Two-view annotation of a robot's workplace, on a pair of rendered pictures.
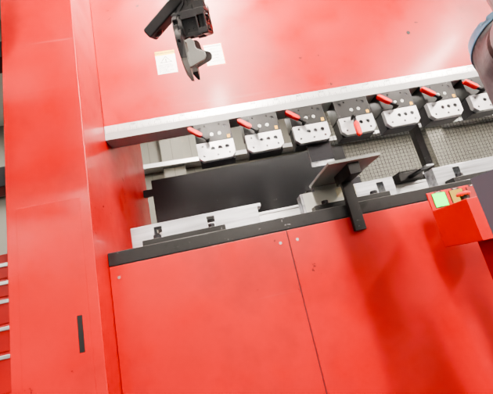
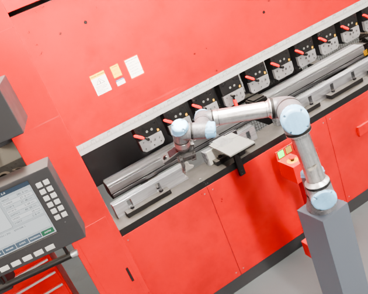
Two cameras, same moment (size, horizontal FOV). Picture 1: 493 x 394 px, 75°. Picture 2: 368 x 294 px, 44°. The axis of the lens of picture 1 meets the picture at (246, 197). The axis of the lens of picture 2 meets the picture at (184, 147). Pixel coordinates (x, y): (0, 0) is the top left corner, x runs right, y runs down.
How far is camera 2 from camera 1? 2.02 m
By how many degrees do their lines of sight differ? 39
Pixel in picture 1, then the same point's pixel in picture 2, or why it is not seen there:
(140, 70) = (83, 95)
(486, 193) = (301, 216)
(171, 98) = (113, 112)
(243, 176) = not seen: hidden behind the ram
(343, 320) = (236, 219)
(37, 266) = (97, 256)
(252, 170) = not seen: hidden behind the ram
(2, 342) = (47, 283)
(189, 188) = not seen: hidden behind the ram
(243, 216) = (176, 177)
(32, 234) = (88, 243)
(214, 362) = (183, 257)
